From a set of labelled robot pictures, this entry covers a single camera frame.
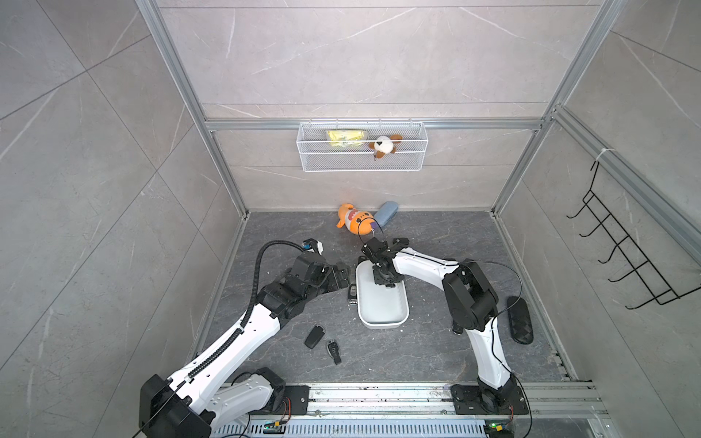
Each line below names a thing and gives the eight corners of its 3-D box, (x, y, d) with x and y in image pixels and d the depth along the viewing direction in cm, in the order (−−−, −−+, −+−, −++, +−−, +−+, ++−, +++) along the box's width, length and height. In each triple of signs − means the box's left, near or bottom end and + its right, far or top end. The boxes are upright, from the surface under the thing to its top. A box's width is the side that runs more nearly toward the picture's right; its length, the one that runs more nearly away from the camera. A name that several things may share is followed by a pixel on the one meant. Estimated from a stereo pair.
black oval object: (511, 341, 86) (516, 337, 83) (504, 299, 95) (509, 294, 92) (530, 345, 85) (536, 341, 82) (521, 302, 95) (526, 297, 92)
